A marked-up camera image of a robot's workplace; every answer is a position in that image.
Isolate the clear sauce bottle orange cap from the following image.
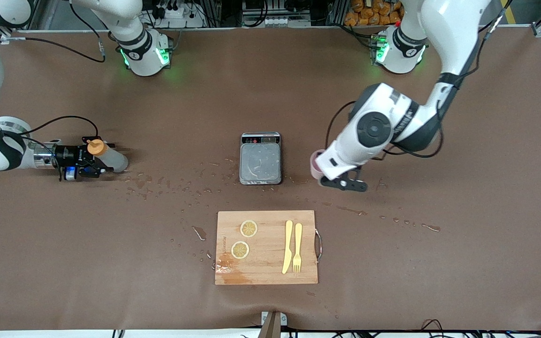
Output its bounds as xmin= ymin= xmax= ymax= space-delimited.
xmin=86 ymin=139 xmax=129 ymax=173

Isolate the pink plastic cup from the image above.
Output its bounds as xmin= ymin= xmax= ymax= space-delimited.
xmin=310 ymin=149 xmax=328 ymax=180

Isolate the white power strip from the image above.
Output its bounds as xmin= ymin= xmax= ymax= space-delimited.
xmin=151 ymin=0 xmax=205 ymax=28

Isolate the silver digital kitchen scale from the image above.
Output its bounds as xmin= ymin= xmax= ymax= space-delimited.
xmin=240 ymin=132 xmax=282 ymax=185

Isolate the yellow plastic knife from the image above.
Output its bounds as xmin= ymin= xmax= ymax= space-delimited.
xmin=282 ymin=220 xmax=294 ymax=275

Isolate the yellow plastic fork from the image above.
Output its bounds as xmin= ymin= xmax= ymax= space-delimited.
xmin=293 ymin=223 xmax=303 ymax=274

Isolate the white terminal strip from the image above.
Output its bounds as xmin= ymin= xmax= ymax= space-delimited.
xmin=242 ymin=13 xmax=311 ymax=27

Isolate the pile of orange snack bags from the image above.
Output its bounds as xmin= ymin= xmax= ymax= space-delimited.
xmin=344 ymin=0 xmax=405 ymax=26

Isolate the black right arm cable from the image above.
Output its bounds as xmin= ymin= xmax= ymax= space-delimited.
xmin=0 ymin=0 xmax=107 ymax=144

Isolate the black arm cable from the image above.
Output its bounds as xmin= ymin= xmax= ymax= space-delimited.
xmin=0 ymin=0 xmax=107 ymax=144
xmin=325 ymin=0 xmax=510 ymax=159

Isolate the wooden cutting board metal handle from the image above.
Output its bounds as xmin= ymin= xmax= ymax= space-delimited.
xmin=215 ymin=210 xmax=323 ymax=285

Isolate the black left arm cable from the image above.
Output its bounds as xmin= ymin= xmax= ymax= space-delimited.
xmin=325 ymin=0 xmax=510 ymax=159

